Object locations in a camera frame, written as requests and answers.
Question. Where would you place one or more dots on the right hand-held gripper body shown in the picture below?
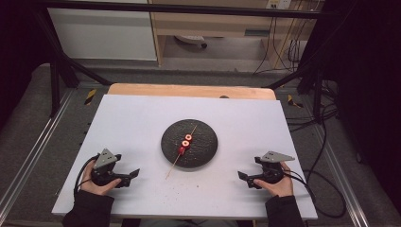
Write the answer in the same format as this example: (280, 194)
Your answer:
(273, 164)

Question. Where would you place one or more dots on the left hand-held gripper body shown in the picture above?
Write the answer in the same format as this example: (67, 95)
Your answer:
(104, 159)

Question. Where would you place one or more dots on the person's right hand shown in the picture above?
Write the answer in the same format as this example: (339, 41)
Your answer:
(280, 187)

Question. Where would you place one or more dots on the person's left hand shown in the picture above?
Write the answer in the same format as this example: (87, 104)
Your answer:
(97, 187)

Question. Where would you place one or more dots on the thin wooden skewer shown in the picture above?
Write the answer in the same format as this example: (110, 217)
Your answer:
(172, 165)

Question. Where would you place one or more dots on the white table board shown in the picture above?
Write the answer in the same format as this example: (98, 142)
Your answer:
(138, 126)

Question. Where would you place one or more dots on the black round textured plate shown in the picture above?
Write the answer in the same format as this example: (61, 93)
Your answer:
(201, 151)

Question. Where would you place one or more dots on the small red sausage piece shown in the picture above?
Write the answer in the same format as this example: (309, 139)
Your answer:
(181, 150)

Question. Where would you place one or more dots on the yellow black tape strip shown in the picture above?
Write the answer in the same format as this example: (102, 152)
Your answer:
(90, 96)
(293, 101)

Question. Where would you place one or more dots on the wooden table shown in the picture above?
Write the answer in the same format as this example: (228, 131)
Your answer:
(189, 90)

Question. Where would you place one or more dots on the white cabinet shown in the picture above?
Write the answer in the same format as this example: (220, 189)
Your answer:
(101, 34)

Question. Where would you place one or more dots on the office chair base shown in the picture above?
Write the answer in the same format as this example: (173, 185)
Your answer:
(192, 39)

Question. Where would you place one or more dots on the light wooden desk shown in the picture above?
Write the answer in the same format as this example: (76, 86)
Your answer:
(214, 25)

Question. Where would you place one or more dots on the aluminium floor rail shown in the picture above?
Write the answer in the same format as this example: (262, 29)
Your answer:
(34, 148)
(342, 176)

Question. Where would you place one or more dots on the white wall socket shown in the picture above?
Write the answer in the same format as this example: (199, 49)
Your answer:
(278, 3)

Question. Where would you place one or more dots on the black metal frame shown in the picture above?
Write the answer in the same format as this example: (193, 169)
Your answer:
(189, 8)

